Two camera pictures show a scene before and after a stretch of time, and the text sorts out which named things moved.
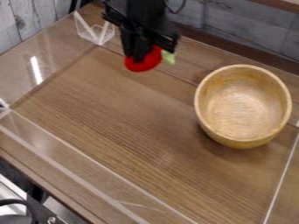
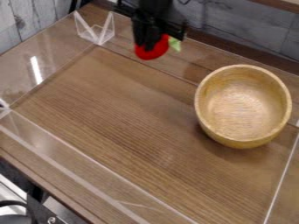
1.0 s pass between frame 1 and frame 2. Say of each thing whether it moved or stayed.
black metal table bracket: stayed
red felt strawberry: moved
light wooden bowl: stayed
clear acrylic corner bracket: stayed
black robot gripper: moved
